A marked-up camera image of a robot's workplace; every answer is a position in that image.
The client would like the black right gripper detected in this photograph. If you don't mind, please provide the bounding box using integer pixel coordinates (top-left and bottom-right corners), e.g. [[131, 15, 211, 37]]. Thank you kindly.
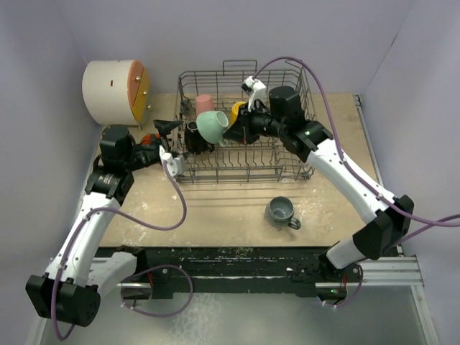
[[225, 101, 287, 145]]

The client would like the orange ceramic mug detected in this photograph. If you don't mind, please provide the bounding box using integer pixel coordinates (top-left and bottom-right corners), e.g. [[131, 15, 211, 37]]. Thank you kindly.
[[140, 133, 161, 145]]

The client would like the yellow ceramic mug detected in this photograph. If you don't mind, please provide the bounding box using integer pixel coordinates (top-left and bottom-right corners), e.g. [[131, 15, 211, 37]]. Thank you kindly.
[[229, 101, 246, 127]]

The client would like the sage green ceramic mug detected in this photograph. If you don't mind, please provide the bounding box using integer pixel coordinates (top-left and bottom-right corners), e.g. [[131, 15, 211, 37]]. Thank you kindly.
[[196, 111, 229, 147]]

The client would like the grey blue round mug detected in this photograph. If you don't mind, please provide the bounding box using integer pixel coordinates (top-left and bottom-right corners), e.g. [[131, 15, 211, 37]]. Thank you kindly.
[[264, 196, 301, 230]]

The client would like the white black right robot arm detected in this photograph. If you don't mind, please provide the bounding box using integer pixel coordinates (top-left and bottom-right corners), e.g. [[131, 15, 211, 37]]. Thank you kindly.
[[224, 83, 414, 281]]

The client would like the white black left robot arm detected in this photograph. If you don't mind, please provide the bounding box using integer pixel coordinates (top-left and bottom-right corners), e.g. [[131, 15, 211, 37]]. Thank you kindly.
[[25, 120, 184, 327]]

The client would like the black ceramic mug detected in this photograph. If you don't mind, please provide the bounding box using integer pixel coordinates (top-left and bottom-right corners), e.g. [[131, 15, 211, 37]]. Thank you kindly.
[[185, 121, 215, 155]]

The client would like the pink plastic tumbler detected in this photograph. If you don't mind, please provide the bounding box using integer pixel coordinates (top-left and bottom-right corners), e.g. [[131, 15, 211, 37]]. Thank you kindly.
[[195, 94, 214, 116]]

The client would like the white round drawer cabinet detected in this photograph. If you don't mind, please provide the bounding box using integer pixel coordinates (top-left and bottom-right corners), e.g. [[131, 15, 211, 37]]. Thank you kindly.
[[82, 60, 151, 127]]

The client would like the grey wire dish rack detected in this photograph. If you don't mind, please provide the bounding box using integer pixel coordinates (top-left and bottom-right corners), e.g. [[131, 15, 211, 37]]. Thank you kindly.
[[173, 59, 316, 184]]

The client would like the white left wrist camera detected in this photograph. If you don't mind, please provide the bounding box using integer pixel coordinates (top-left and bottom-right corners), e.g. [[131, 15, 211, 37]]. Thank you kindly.
[[160, 148, 186, 178]]

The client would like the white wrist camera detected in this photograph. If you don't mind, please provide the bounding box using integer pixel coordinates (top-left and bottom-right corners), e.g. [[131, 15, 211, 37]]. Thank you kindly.
[[160, 148, 186, 178], [241, 76, 267, 111]]

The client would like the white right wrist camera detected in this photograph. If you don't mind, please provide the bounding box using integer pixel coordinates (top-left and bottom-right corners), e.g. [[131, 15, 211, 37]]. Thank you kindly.
[[241, 76, 267, 111]]

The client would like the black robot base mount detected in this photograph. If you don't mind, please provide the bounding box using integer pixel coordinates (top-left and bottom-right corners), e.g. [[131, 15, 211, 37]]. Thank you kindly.
[[120, 247, 397, 300]]

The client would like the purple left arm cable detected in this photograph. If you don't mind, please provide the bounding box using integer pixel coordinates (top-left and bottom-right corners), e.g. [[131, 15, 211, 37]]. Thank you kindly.
[[51, 160, 194, 341]]

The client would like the aluminium frame rail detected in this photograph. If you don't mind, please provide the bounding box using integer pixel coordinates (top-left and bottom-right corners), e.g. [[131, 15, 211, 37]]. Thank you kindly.
[[360, 257, 423, 287]]

